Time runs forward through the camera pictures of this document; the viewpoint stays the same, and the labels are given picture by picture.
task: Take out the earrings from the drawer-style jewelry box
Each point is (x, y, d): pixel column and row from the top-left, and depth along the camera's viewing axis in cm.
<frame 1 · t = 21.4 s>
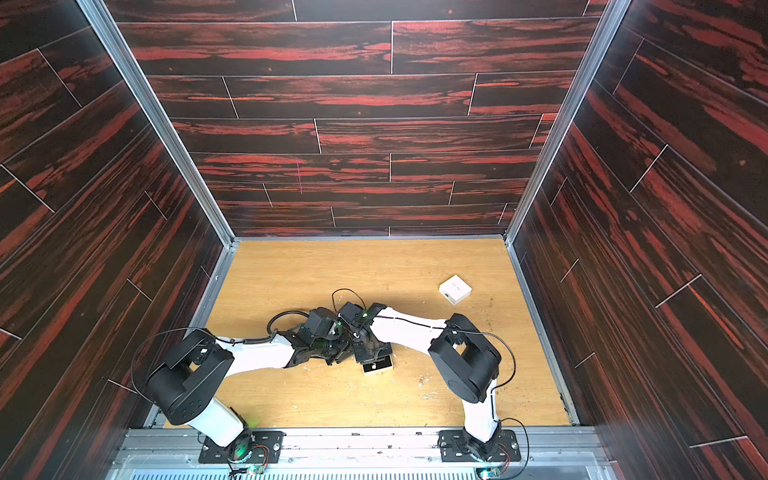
left hand: (363, 346, 88), fingers open
right hand: (373, 354, 89), fingers closed
small white jewelry box: (455, 289, 103), point 4 cm above the table

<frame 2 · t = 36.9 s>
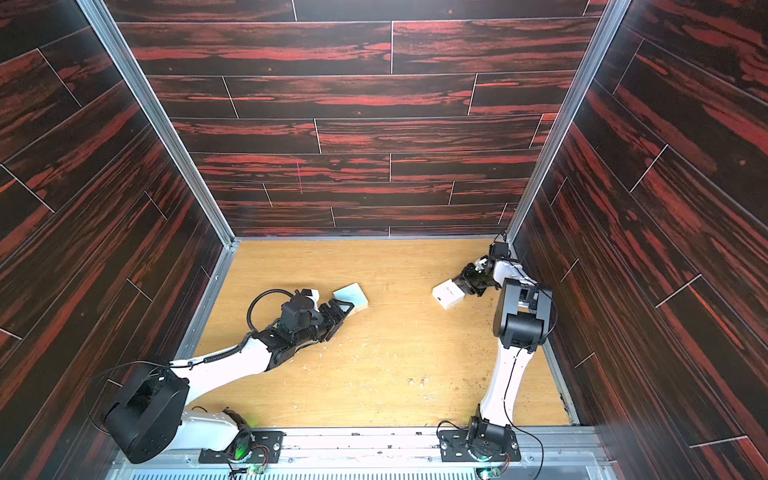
left hand: (353, 313, 84), fingers open
right hand: (460, 282, 105), fingers open
small white jewelry box: (447, 294, 103), point 3 cm above the table

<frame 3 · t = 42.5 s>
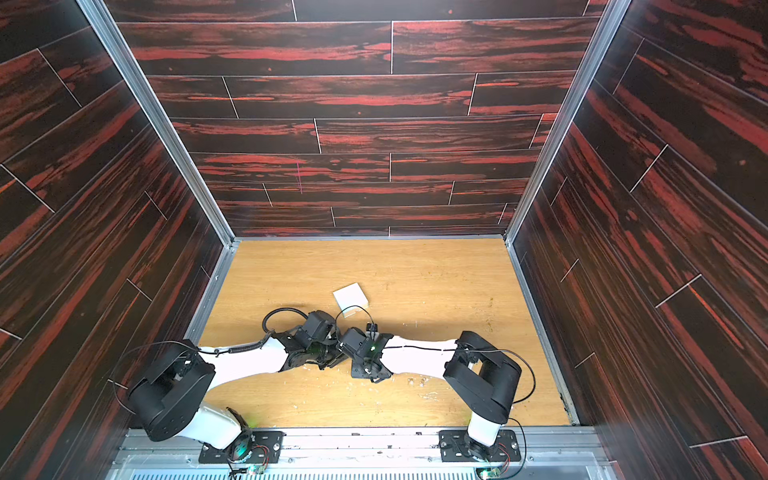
left hand: (356, 352, 87), fingers open
right hand: (365, 364, 88), fingers closed
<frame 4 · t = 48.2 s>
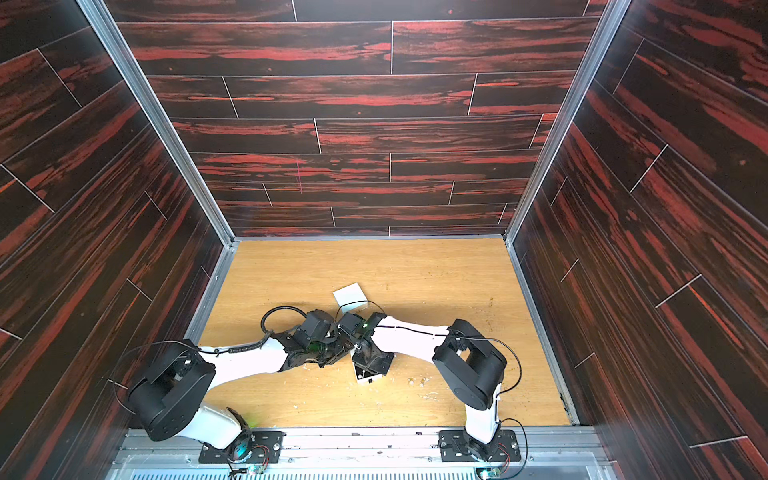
left hand: (356, 349, 87), fingers open
right hand: (369, 363, 88), fingers closed
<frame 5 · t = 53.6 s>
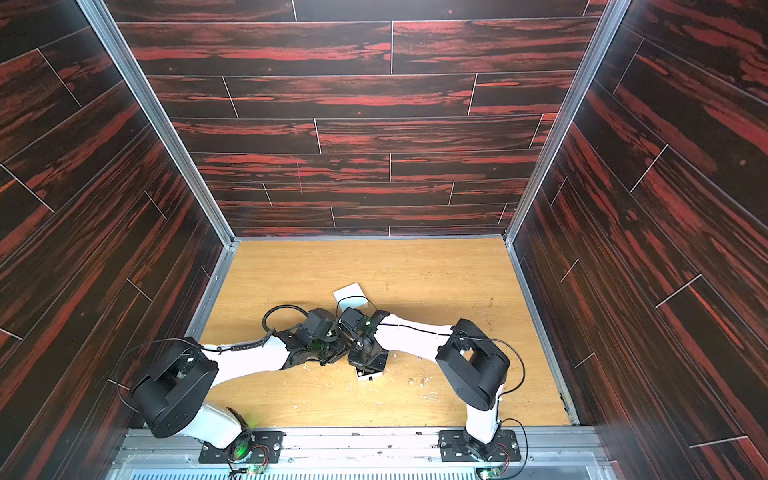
left hand: (357, 348, 88), fingers open
right hand: (361, 362, 87), fingers closed
